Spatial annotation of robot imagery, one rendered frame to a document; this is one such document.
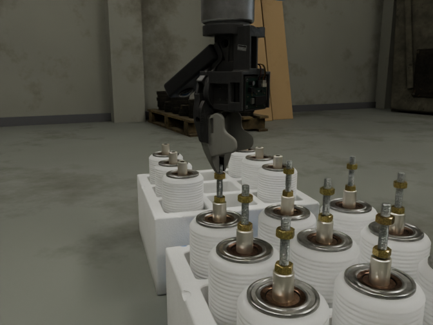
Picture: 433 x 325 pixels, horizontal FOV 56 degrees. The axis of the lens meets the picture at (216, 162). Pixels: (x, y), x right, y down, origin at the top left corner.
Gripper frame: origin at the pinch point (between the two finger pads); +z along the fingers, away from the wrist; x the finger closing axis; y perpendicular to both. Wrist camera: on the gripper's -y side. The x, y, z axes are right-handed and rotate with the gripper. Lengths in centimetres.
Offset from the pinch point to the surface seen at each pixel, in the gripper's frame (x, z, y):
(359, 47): 477, -42, -156
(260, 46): 300, -37, -188
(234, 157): 45, 11, -30
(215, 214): -1.1, 8.0, 0.7
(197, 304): -11.8, 16.3, 6.3
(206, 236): -4.7, 10.2, 1.8
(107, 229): 23, 34, -63
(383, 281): -4.7, 8.7, 27.4
